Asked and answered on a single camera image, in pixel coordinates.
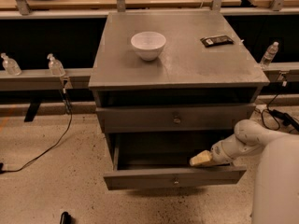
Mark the grey metal rail bench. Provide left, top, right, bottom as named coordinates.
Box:
left=0, top=63, right=299, bottom=123

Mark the clear water bottle right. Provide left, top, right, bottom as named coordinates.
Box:
left=260, top=41, right=279, bottom=68

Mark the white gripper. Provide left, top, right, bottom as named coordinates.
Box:
left=190, top=134, right=245, bottom=167

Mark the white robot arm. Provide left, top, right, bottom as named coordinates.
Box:
left=190, top=119, right=299, bottom=224

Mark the clear pump bottle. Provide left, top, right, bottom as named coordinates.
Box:
left=47, top=53, right=65, bottom=77

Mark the grey top drawer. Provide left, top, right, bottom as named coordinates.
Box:
left=96, top=104, right=255, bottom=133

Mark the clear bottle far left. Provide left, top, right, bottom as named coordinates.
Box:
left=1, top=53, right=21, bottom=76

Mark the black floor cable left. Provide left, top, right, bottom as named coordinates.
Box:
left=0, top=77, right=74, bottom=175

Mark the black cable and adapter right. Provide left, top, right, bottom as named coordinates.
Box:
left=260, top=75, right=299, bottom=134

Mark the black object on floor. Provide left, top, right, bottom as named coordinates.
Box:
left=60, top=212, right=71, bottom=224

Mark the grey drawer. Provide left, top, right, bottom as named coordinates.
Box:
left=104, top=131, right=247, bottom=190
left=96, top=104, right=255, bottom=133

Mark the grey drawer cabinet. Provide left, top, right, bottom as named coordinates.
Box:
left=89, top=11, right=269, bottom=190

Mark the white ceramic bowl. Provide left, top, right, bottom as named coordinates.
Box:
left=131, top=32, right=166, bottom=61

